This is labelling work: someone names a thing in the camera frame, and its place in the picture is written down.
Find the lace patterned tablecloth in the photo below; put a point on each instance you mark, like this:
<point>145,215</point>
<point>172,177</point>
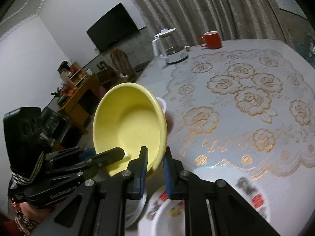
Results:
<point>250,110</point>

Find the white electric kettle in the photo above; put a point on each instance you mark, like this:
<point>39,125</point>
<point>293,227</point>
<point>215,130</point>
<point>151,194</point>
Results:
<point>167,46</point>

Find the beige curtain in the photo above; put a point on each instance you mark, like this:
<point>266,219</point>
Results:
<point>232,19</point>

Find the white oval floral dish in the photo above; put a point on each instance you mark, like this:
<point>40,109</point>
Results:
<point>169,219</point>

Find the person left hand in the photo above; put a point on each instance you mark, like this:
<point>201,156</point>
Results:
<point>33,213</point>

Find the red plastic bowl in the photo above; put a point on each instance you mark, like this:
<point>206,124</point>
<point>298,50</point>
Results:
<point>167,115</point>

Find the turquoise round plate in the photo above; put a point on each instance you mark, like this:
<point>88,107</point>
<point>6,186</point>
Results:
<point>214,170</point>

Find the red mug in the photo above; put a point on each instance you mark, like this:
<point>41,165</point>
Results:
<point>211,40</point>

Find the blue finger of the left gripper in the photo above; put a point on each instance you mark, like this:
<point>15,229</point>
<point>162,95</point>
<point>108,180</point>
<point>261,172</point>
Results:
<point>86,163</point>
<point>71,152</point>

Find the wooden chair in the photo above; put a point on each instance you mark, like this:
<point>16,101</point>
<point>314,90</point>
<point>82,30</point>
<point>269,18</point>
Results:
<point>121,63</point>

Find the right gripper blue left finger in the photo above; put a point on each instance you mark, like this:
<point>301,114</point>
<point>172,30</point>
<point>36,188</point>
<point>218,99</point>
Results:
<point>137,179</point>

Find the black leather chair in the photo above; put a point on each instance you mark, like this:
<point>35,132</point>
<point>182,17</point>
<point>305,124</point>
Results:
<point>56,128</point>

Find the yellow plastic bowl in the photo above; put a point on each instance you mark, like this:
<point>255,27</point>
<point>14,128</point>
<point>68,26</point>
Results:
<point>130,117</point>

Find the black wall television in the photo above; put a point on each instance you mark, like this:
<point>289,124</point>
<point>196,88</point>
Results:
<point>114,26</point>

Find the stainless steel bowl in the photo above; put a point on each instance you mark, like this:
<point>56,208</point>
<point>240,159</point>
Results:
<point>134,209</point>

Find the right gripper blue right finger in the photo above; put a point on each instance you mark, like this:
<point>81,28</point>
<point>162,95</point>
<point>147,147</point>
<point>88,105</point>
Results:
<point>173,181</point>

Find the wooden sideboard cabinet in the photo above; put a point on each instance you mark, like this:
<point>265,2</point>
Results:
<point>82,94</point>

